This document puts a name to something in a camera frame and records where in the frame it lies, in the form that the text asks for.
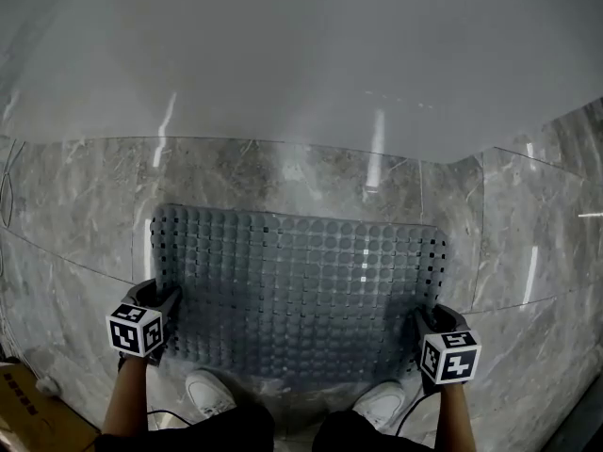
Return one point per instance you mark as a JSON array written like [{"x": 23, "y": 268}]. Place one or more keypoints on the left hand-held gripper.
[{"x": 134, "y": 330}]

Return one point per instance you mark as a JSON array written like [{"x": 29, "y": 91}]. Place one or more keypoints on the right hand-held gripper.
[{"x": 450, "y": 358}]

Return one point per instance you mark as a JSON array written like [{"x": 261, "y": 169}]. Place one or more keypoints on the grey perforated rubber mat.
[{"x": 301, "y": 295}]

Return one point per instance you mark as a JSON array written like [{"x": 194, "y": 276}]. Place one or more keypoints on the person's left forearm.
[{"x": 126, "y": 393}]

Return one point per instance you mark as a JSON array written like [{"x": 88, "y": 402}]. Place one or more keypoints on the person's right forearm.
[{"x": 456, "y": 417}]

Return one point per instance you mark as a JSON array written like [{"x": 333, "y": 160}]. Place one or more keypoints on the person's right white shoe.
[{"x": 381, "y": 400}]

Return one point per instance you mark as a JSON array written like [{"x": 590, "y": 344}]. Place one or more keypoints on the person's white shoe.
[
  {"x": 207, "y": 391},
  {"x": 381, "y": 400}
]

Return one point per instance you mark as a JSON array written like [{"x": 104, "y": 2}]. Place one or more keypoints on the person's left white shoe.
[{"x": 207, "y": 391}]

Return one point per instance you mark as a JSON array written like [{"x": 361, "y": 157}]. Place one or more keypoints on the person's right leg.
[{"x": 363, "y": 433}]

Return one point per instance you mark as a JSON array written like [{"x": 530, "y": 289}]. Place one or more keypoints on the person's leg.
[
  {"x": 198, "y": 429},
  {"x": 363, "y": 433}
]

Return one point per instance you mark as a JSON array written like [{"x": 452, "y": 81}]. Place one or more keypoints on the person's left leg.
[{"x": 198, "y": 429}]

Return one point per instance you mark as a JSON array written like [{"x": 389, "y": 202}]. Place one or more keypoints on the printed cardboard box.
[{"x": 33, "y": 412}]

